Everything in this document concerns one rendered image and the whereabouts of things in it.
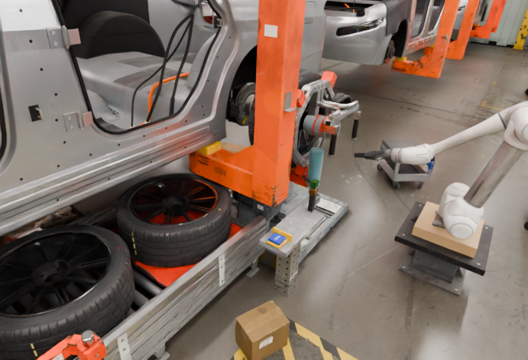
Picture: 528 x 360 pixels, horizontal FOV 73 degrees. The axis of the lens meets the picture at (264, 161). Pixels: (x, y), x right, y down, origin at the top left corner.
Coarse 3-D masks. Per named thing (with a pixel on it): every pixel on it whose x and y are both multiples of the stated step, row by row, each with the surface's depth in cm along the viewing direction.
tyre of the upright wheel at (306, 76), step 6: (300, 72) 221; (306, 72) 221; (312, 72) 225; (300, 78) 216; (306, 78) 221; (312, 78) 227; (318, 78) 234; (300, 84) 217; (252, 108) 220; (252, 114) 220; (252, 120) 221; (252, 126) 222; (252, 132) 224; (252, 138) 227; (252, 144) 230; (312, 144) 258
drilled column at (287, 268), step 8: (296, 248) 201; (280, 256) 204; (288, 256) 203; (296, 256) 205; (280, 264) 206; (288, 264) 202; (296, 264) 209; (280, 272) 209; (288, 272) 205; (296, 272) 213; (280, 280) 211; (288, 280) 207; (296, 280) 217; (280, 288) 214; (288, 288) 210
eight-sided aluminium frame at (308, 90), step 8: (320, 80) 228; (304, 88) 214; (312, 88) 213; (320, 88) 222; (328, 88) 232; (328, 96) 240; (304, 104) 211; (328, 112) 255; (296, 120) 209; (296, 128) 212; (296, 136) 215; (296, 144) 218; (320, 144) 252; (296, 152) 221; (296, 160) 235; (304, 160) 235
